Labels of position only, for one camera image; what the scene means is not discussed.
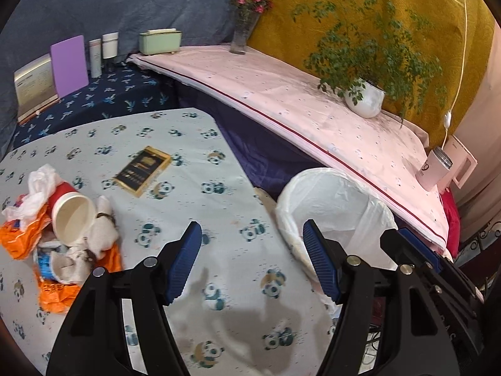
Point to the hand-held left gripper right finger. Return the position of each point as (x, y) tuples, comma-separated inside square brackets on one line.
[(319, 266)]

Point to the white cosmetic tube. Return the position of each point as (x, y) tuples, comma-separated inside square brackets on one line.
[(95, 58)]

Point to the purple cloth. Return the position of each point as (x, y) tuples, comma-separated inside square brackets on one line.
[(250, 137)]

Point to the white cosmetic jar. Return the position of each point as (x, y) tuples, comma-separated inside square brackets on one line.
[(110, 47)]

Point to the pink bed sheet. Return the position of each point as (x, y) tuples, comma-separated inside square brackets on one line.
[(313, 117)]

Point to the pink tumbler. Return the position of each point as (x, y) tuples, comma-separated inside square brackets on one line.
[(430, 172)]

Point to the glass vase with pink flowers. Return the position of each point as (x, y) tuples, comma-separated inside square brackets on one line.
[(239, 39)]

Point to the blue snack wrapper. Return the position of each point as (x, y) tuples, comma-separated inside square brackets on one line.
[(43, 264)]

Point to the red cloth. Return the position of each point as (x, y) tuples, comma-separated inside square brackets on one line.
[(450, 219)]

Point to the red paper cup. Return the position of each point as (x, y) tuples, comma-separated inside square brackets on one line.
[(72, 219)]

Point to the purple card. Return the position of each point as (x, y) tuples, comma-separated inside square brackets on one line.
[(68, 66)]

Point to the orange plastic bag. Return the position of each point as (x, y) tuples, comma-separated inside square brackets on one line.
[(15, 239)]

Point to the pale green tissue box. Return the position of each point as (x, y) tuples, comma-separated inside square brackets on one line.
[(160, 43)]

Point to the black and gold cigarette box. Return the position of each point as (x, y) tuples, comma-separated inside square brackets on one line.
[(141, 170)]

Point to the black metal rack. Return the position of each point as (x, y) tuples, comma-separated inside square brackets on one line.
[(481, 243)]

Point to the blue-grey backdrop cloth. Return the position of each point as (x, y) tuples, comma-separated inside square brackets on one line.
[(137, 4)]

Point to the green plant in white pot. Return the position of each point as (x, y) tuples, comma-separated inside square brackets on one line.
[(366, 100)]

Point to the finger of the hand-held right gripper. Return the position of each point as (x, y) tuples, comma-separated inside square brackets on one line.
[(389, 246), (418, 244)]

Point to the navy printed cloth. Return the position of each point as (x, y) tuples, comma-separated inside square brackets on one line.
[(113, 94)]

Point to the trash bin with white liner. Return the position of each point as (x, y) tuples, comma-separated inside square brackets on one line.
[(336, 199)]

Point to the white plastic bag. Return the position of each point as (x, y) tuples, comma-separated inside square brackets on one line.
[(41, 180)]

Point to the panda printed tablecloth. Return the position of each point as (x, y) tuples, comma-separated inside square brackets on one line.
[(219, 211)]

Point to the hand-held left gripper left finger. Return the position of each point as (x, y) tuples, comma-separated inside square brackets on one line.
[(184, 266)]

